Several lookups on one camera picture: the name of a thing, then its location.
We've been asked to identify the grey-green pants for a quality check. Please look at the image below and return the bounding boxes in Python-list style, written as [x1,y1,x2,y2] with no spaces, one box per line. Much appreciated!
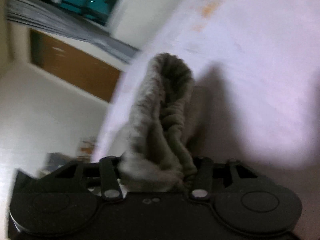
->
[118,53,197,192]

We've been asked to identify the pink floral bed sheet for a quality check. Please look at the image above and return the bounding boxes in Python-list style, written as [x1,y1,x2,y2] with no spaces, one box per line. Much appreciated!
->
[93,0,319,168]

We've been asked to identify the brown wooden door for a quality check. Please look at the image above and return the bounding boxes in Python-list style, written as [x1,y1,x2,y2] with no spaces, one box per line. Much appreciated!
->
[30,29,121,102]

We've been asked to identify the grey left curtain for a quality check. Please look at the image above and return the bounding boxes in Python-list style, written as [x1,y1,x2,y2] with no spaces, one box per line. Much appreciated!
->
[7,0,138,63]

